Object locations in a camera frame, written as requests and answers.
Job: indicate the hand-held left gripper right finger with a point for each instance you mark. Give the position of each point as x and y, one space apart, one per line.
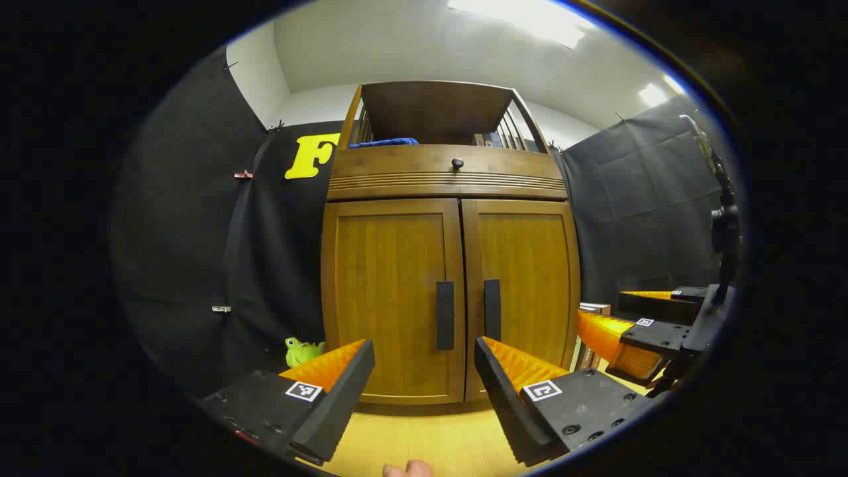
500 397

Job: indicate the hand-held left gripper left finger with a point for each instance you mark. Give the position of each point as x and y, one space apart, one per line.
344 391

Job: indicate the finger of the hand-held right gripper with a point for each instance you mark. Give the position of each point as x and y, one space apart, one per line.
656 336
656 308

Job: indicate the wooden cabinet door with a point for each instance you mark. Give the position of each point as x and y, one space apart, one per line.
387 278
530 265

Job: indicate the wooden double-door shoe cabinet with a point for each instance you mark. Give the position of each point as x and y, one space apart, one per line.
437 112

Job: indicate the green frog plush toy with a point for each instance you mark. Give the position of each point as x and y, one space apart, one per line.
299 353

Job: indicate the small ceiling light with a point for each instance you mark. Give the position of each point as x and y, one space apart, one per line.
656 93

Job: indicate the wooden drawer with black knob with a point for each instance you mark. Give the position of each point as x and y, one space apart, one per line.
397 165

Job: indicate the blue cloth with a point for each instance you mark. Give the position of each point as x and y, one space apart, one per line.
384 142

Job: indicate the ceiling light panel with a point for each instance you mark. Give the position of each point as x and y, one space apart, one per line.
523 16

